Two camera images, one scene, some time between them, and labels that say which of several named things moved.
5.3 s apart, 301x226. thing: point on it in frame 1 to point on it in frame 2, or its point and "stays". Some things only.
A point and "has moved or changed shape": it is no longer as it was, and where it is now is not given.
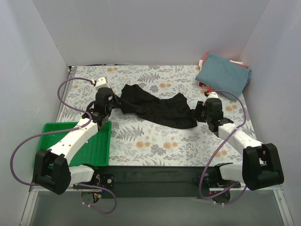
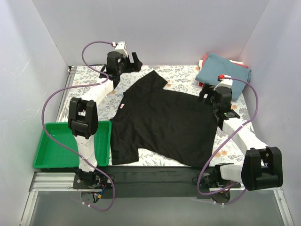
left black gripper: [114, 100] to [131, 63]
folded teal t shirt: [223, 75] stays
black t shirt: [174, 112] has moved or changed shape
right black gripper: [199, 111] to [207, 93]
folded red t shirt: [204, 58] stays
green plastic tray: [96, 152] stays
